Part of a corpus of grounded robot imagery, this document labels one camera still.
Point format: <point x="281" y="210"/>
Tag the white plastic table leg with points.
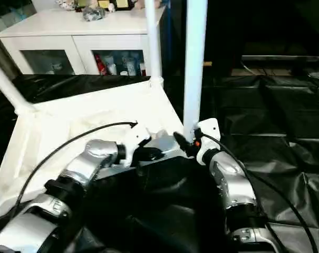
<point x="9" y="87"/>
<point x="194" y="66"/>
<point x="153" y="42"/>

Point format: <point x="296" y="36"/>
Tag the white plastic table top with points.
<point x="69" y="113"/>

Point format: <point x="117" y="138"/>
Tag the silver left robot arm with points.
<point x="90" y="158"/>

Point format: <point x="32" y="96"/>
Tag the black mat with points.
<point x="267" y="118"/>

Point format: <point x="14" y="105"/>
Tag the white jar red base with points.
<point x="142" y="69"/>

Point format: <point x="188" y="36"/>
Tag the red bottle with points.
<point x="100" y="66"/>

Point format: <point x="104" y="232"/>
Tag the black cabinet with gold label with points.
<point x="222" y="31"/>

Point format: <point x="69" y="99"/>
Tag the dark metal bar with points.
<point x="285" y="58"/>

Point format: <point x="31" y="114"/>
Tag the dark ornament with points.
<point x="94" y="13"/>

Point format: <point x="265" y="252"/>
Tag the white sideboard cabinet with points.
<point x="56" y="29"/>

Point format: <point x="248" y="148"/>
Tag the grey brown curtain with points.
<point x="3" y="60"/>

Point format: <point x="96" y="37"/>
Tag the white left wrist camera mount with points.
<point x="134" y="139"/>

